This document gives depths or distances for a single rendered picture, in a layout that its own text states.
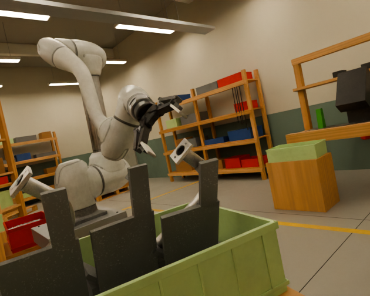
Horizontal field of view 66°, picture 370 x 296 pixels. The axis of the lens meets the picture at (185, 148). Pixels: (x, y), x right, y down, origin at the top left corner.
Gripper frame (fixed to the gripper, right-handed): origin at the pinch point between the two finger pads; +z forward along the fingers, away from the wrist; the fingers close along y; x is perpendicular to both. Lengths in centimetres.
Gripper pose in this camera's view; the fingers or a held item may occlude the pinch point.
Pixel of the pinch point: (165, 133)
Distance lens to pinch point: 77.9
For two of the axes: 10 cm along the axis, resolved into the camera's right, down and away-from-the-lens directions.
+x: 6.7, 4.8, 5.7
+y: 6.3, -7.8, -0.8
